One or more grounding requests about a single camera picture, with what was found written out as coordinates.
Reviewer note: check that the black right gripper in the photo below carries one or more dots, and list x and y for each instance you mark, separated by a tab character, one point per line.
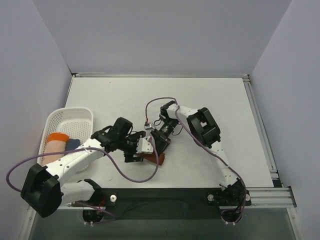
161	136

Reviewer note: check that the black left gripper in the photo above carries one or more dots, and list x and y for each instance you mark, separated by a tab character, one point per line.
130	152

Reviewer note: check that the brown towel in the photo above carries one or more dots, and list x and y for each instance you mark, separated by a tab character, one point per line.
152	158

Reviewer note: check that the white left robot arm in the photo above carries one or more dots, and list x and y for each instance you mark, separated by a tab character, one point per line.
46	187

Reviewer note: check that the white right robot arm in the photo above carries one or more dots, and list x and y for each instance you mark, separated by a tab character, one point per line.
204	130

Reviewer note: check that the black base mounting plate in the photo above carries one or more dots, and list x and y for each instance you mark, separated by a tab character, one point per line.
165	204

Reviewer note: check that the blue towel in basket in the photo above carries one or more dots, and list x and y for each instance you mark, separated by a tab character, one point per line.
72	144

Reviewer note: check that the white plastic basket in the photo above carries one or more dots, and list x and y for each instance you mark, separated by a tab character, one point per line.
76	122

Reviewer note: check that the peach towel in basket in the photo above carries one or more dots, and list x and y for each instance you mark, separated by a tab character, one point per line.
53	146

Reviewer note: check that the orange towel in basket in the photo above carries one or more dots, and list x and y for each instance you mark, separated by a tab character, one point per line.
58	136

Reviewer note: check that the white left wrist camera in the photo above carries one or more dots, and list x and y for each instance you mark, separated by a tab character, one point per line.
144	145

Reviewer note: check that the aluminium back frame rail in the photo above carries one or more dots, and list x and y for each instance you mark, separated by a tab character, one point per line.
105	75

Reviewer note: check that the aluminium frame rail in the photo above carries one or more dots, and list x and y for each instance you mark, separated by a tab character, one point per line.
52	198
105	75

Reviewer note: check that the aluminium right side rail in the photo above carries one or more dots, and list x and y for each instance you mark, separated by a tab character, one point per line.
262	133

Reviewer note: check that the aluminium front frame rail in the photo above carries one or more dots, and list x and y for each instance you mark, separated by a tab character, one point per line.
52	198

